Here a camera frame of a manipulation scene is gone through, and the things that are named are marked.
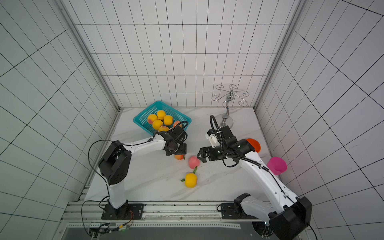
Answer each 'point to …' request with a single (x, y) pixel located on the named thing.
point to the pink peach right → (193, 161)
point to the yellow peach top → (168, 120)
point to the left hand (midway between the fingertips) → (178, 154)
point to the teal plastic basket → (141, 120)
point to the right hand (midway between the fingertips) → (204, 151)
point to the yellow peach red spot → (151, 118)
